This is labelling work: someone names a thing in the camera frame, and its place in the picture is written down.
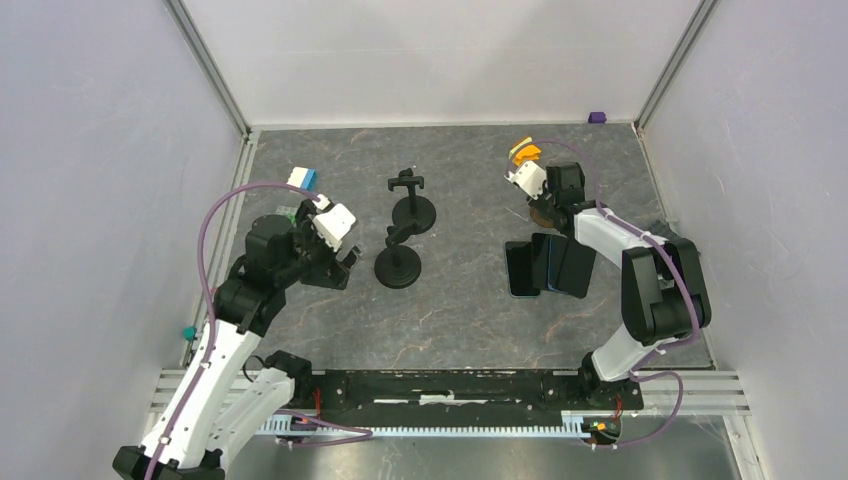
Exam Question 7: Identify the green blue toy bricks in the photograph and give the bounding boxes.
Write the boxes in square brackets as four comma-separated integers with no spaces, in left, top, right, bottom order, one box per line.
[274,206,297,224]

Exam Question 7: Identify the dark grey phone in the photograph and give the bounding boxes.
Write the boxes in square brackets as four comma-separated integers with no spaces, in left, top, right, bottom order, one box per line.
[547,236,596,299]

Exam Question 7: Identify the white blue toy block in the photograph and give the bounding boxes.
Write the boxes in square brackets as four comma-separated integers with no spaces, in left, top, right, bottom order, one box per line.
[286,167,317,197]

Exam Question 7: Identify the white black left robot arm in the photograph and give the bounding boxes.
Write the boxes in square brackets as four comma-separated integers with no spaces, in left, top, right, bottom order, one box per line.
[113,197,360,479]

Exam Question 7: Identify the grey studded baseplate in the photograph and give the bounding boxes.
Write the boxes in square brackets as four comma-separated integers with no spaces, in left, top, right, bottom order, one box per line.
[644,220,676,239]

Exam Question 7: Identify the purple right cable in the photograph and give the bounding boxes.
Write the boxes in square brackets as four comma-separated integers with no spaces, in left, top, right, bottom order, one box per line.
[506,139,702,452]

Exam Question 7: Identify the black phone stand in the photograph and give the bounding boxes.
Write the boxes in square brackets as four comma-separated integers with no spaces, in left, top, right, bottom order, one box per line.
[387,168,437,234]
[374,220,422,289]

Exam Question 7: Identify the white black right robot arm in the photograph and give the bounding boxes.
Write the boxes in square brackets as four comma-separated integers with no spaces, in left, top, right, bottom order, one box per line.
[515,161,711,408]

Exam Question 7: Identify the black phone light blue edge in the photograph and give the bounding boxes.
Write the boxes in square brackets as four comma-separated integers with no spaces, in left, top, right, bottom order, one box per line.
[504,241,540,298]

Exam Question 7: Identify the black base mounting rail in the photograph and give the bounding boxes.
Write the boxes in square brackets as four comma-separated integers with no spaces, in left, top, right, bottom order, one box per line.
[286,369,644,427]

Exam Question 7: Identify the yellow orange toy block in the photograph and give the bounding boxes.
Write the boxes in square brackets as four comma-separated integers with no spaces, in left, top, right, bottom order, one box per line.
[508,136,541,168]

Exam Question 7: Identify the dark blue edged phone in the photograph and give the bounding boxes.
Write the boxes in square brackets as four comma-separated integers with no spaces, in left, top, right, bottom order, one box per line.
[531,233,551,291]

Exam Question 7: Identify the purple cable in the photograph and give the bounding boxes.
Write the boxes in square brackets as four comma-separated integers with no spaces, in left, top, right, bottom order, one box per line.
[142,182,374,480]
[506,139,702,452]

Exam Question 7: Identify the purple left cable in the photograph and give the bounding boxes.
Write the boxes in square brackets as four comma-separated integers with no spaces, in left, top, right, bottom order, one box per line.
[142,182,374,480]

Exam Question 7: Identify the purple small block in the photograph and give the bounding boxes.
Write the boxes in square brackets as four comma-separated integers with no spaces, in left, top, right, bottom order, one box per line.
[587,111,608,124]

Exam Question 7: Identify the black front phone stand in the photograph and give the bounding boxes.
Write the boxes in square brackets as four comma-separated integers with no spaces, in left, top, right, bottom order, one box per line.
[374,220,422,289]

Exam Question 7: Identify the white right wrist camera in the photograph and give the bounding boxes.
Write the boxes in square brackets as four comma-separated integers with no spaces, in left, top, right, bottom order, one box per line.
[505,160,547,200]

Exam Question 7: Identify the black rear phone stand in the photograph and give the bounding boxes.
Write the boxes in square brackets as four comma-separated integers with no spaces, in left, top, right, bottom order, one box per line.
[387,168,437,234]

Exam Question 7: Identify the teal small clip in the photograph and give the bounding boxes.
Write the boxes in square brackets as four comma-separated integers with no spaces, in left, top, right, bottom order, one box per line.
[181,326,197,343]

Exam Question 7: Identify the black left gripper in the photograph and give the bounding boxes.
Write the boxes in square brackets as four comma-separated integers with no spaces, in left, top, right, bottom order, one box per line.
[276,199,362,287]

